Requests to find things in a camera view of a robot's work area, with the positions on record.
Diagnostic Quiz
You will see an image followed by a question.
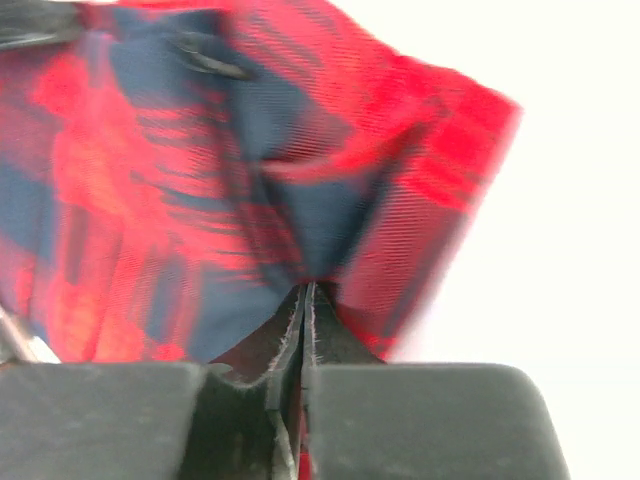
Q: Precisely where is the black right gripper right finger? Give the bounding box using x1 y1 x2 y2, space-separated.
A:
302 284 569 480

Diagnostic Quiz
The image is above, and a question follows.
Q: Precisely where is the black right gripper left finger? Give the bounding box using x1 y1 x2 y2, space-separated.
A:
1 287 305 479

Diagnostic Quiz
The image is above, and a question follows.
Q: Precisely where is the red plaid skirt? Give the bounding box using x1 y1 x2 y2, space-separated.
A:
1 1 519 363

